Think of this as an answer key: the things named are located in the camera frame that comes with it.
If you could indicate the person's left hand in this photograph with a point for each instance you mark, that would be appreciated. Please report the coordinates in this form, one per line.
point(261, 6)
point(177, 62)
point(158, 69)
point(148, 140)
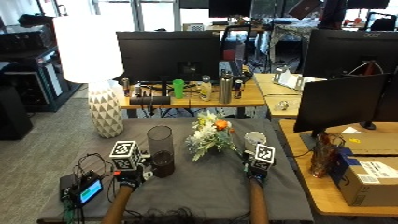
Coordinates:
point(132, 179)

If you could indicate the person's right hand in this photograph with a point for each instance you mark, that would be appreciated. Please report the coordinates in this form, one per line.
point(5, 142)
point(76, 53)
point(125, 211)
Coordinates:
point(254, 174)

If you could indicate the smoky glass cylinder vase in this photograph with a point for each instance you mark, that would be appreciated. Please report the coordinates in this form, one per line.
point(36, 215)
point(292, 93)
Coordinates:
point(161, 146)

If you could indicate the white marker cube on right glove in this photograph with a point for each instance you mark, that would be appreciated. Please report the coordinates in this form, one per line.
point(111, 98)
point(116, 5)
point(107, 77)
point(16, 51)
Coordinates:
point(264, 156)

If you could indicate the white marker cube on glove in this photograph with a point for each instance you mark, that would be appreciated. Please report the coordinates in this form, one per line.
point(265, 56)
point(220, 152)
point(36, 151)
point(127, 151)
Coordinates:
point(125, 155)
point(264, 156)

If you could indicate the white mug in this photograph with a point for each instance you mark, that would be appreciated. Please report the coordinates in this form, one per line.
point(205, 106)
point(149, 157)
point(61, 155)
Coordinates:
point(254, 140)

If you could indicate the white marker cube on left glove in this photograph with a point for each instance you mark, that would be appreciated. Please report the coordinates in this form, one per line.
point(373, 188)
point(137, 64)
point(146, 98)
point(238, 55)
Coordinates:
point(125, 155)

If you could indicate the bouquet of artificial flowers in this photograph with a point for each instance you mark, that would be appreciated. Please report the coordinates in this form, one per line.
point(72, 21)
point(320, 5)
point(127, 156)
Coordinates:
point(210, 134)

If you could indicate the grey table cloth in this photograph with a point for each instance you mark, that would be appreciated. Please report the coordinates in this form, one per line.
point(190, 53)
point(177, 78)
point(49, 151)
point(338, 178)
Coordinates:
point(206, 189)

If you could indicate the black device with lit screen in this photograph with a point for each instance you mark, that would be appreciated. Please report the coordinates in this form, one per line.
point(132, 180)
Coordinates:
point(85, 190)

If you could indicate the amber glass vase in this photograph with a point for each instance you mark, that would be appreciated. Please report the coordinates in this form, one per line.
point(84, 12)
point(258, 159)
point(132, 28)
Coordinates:
point(324, 157)

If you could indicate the crumpled clear plastic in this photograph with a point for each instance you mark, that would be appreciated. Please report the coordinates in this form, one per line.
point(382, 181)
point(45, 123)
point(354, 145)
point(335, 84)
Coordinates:
point(281, 105)

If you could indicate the wooden desk with drinks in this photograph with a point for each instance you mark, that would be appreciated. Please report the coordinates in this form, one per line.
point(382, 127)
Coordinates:
point(249, 99)

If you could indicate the wooden desk with cardboard box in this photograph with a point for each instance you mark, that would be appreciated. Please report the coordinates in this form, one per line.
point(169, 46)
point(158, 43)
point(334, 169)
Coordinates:
point(318, 193)

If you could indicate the blue and red drink can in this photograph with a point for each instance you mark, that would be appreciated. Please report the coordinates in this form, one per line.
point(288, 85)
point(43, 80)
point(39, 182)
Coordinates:
point(238, 89)

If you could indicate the steel water bottle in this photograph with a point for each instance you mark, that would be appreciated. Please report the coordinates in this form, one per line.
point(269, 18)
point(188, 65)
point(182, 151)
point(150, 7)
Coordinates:
point(225, 88)

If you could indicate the black bar speaker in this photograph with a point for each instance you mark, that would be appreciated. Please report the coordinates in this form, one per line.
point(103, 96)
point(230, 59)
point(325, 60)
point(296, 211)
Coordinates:
point(149, 100)

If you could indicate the wooden desk with white stand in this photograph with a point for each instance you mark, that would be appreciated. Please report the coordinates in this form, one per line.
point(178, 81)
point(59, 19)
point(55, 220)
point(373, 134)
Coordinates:
point(272, 87)

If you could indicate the clear plastic bottle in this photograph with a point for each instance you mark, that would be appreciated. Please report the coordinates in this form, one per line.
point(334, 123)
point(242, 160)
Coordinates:
point(205, 89)

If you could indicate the yellow sticky note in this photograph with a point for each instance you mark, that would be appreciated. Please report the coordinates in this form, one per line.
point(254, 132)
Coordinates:
point(354, 140)

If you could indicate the white folded stand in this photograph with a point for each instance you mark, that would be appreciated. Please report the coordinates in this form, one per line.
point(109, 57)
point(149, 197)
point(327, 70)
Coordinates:
point(292, 80)

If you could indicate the black monitor tilted on stand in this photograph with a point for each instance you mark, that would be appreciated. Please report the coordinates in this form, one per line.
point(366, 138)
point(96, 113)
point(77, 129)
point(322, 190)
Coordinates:
point(337, 104)

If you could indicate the dark drink can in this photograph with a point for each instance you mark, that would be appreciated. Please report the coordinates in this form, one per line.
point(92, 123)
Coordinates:
point(125, 87)

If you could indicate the green plastic cup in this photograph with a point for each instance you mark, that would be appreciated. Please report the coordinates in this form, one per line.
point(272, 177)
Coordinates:
point(178, 89)

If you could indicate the cardboard box with labels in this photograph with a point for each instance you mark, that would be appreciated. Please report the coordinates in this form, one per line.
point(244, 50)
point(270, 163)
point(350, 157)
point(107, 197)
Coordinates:
point(369, 182)

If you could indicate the black office chair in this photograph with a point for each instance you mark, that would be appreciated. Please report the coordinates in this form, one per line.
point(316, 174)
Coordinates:
point(236, 43)

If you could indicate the black cabinet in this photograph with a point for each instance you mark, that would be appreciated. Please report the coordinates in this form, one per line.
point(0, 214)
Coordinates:
point(12, 113)

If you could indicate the black monitor with plain back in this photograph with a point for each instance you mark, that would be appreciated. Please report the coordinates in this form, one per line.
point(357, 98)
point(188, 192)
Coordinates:
point(165, 56)

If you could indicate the black shelving unit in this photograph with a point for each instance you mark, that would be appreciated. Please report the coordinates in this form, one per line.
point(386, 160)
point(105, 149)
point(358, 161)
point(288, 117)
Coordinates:
point(35, 81)

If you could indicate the black monitor with silver logo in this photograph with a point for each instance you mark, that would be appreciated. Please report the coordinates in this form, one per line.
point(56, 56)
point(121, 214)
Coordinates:
point(343, 51)

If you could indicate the white lamp with patterned base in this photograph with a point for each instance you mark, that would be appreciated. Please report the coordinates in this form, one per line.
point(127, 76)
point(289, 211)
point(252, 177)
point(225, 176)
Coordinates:
point(89, 49)

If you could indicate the table with patterned cloth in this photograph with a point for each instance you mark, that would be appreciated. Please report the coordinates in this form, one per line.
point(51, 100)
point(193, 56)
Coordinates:
point(290, 31)

